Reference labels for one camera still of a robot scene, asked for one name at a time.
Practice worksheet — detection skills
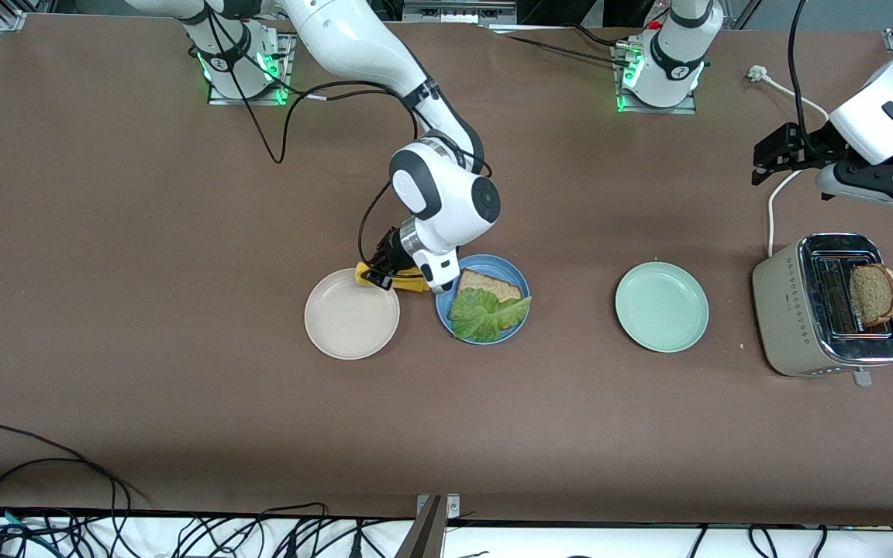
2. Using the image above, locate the yellow squeeze bottle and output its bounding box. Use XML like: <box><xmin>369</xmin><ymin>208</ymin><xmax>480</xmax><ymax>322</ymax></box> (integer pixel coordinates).
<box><xmin>353</xmin><ymin>266</ymin><xmax>433</xmax><ymax>295</ymax></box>

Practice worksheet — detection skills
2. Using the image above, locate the green lettuce leaf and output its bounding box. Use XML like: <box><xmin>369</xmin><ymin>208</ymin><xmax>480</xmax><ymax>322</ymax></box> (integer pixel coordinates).
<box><xmin>448</xmin><ymin>288</ymin><xmax>533</xmax><ymax>343</ymax></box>

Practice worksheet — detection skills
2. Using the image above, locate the brown bread slice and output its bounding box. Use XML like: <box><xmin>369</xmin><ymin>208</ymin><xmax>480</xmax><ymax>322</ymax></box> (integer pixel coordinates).
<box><xmin>850</xmin><ymin>263</ymin><xmax>893</xmax><ymax>326</ymax></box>
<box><xmin>458</xmin><ymin>268</ymin><xmax>525</xmax><ymax>303</ymax></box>

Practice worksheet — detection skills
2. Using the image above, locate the beige round plate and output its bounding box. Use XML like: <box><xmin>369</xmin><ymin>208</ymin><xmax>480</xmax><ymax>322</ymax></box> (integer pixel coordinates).
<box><xmin>304</xmin><ymin>267</ymin><xmax>401</xmax><ymax>360</ymax></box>

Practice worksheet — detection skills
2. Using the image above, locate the blue round plate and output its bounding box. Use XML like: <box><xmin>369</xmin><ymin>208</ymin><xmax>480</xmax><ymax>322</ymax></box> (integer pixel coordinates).
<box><xmin>435</xmin><ymin>254</ymin><xmax>531</xmax><ymax>346</ymax></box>

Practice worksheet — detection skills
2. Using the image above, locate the green round plate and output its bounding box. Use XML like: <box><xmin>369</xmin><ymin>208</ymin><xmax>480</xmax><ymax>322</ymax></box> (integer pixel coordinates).
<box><xmin>615</xmin><ymin>261</ymin><xmax>710</xmax><ymax>354</ymax></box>

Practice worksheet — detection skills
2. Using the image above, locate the beige chrome toaster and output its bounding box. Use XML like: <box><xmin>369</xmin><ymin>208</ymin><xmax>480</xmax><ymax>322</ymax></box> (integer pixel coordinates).
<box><xmin>752</xmin><ymin>232</ymin><xmax>893</xmax><ymax>387</ymax></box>

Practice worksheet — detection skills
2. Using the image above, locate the white toaster power cable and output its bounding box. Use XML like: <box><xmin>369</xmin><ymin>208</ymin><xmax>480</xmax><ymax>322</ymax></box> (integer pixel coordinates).
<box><xmin>747</xmin><ymin>66</ymin><xmax>831</xmax><ymax>258</ymax></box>

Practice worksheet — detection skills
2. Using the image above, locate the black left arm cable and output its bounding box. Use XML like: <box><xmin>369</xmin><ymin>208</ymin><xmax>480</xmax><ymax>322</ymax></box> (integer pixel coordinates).
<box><xmin>788</xmin><ymin>0</ymin><xmax>831</xmax><ymax>140</ymax></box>

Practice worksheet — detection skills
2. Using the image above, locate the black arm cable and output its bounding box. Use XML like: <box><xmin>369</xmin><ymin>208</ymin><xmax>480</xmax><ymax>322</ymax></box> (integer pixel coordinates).
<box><xmin>206</xmin><ymin>8</ymin><xmax>494</xmax><ymax>268</ymax></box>
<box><xmin>788</xmin><ymin>0</ymin><xmax>831</xmax><ymax>140</ymax></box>

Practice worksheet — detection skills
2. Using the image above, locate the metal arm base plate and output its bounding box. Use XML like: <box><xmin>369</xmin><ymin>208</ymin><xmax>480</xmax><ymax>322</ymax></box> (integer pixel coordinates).
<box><xmin>208</xmin><ymin>33</ymin><xmax>294</xmax><ymax>106</ymax></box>
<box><xmin>612</xmin><ymin>43</ymin><xmax>699</xmax><ymax>115</ymax></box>

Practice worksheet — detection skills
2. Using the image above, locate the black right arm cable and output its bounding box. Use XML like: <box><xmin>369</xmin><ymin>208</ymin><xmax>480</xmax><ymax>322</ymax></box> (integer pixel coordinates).
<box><xmin>206</xmin><ymin>8</ymin><xmax>494</xmax><ymax>268</ymax></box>

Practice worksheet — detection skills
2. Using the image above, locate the thin black base cable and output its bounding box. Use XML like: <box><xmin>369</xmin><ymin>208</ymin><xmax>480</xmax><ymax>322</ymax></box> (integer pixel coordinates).
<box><xmin>485</xmin><ymin>23</ymin><xmax>635</xmax><ymax>69</ymax></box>

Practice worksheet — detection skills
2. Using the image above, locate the grey metal bracket plate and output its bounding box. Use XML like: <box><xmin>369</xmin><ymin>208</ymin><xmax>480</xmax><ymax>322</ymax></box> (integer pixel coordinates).
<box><xmin>418</xmin><ymin>494</ymin><xmax>461</xmax><ymax>518</ymax></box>

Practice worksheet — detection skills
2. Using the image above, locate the grey metal rail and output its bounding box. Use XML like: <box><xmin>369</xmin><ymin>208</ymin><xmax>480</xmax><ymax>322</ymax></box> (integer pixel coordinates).
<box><xmin>402</xmin><ymin>0</ymin><xmax>517</xmax><ymax>22</ymax></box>

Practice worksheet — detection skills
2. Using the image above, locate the grey metal post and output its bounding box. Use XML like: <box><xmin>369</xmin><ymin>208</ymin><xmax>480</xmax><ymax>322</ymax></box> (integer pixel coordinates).
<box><xmin>396</xmin><ymin>496</ymin><xmax>447</xmax><ymax>558</ymax></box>

